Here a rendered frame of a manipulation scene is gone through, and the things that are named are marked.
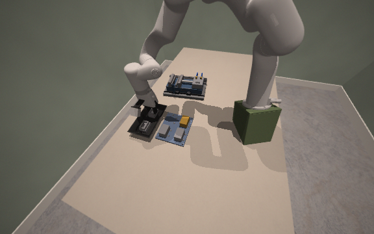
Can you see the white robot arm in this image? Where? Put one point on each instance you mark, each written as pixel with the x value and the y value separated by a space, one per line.
pixel 281 31

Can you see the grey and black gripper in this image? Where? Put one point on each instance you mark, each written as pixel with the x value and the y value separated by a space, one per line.
pixel 150 101

